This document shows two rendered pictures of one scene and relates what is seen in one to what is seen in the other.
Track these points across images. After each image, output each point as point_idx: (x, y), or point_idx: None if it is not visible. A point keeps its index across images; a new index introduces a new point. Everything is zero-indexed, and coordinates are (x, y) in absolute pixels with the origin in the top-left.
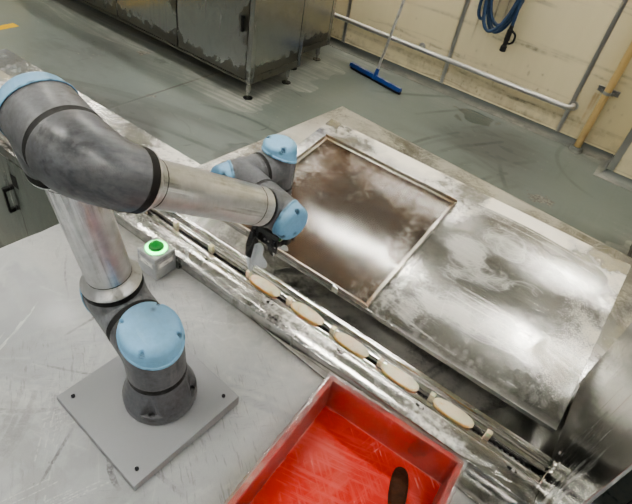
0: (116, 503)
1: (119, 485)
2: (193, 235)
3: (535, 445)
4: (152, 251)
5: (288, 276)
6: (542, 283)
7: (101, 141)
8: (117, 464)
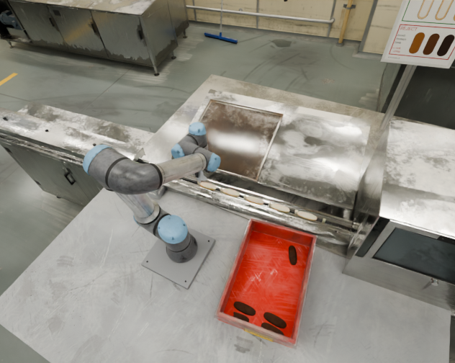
0: (183, 296)
1: (181, 289)
2: None
3: (345, 217)
4: None
5: (217, 176)
6: (332, 143)
7: (136, 171)
8: (177, 281)
